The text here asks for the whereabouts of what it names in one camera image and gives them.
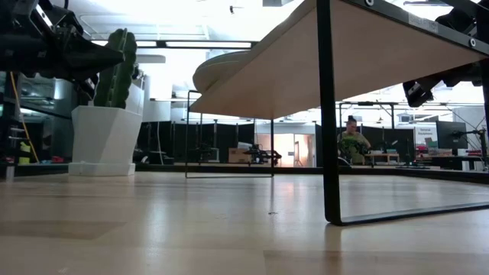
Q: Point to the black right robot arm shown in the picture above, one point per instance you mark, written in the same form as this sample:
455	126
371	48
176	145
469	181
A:
462	21

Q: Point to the black table frame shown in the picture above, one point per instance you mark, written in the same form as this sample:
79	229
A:
160	168

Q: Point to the white plant pot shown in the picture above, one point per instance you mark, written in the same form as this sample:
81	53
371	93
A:
103	141

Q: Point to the wooden shelf black metal legs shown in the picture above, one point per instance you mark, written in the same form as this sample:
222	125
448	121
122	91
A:
344	68

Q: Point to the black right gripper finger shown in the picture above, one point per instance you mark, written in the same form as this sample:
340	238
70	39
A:
422	89

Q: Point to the black background robot arm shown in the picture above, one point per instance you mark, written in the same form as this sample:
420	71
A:
263	154

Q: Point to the green cactus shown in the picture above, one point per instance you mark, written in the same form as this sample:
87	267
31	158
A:
114	76

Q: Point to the person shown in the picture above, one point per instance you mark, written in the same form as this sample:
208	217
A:
353	139

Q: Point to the cardboard box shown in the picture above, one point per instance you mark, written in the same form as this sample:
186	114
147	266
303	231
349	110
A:
238	156

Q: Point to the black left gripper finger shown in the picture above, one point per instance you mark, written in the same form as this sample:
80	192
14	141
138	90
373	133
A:
95	59

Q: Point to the black computer monitor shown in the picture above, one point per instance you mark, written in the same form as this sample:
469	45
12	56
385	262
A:
451	133

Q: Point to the wooden background table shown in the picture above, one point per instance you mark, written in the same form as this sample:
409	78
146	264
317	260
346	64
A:
382	156

